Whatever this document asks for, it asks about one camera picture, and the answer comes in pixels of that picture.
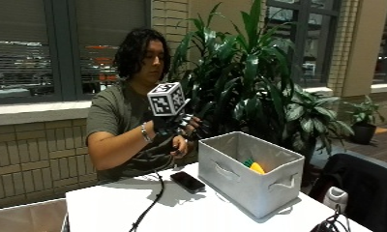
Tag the white cube with black markers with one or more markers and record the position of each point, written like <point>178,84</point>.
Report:
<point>166,99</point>

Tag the black smartphone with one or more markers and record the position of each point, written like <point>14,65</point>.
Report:
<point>187,182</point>

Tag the green toy piece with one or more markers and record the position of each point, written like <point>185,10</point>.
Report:
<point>248,162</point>

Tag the the person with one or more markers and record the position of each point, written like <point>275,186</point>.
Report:
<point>117,112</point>

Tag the yellow toy fruit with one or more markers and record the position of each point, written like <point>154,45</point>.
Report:
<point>258,168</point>

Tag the grey fabric storage box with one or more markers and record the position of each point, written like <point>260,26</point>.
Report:
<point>244,190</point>

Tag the tall dark green plant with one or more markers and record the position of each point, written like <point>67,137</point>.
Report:
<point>240,71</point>

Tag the variegated leafy plant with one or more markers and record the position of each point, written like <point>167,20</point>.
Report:
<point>310,119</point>

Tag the grey stone window sill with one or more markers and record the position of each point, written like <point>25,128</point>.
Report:
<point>34,112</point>

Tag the tall grey framed window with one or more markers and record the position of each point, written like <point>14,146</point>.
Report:
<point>303,42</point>

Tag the large grey framed window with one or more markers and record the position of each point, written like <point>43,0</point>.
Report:
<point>51,48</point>

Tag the white device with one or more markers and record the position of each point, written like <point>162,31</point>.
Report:
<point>335,198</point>

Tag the black plant pot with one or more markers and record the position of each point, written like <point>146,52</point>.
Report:
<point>363,133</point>

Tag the small potted plant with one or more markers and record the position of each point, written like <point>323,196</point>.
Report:
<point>366,111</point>

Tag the black chair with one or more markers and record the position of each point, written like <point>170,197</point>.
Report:
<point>366,190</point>

